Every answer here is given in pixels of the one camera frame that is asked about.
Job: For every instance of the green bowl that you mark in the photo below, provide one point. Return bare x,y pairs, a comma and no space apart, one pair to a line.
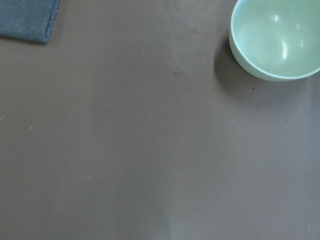
276,40

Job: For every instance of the grey folded cloth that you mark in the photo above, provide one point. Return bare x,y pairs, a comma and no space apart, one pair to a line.
28,20

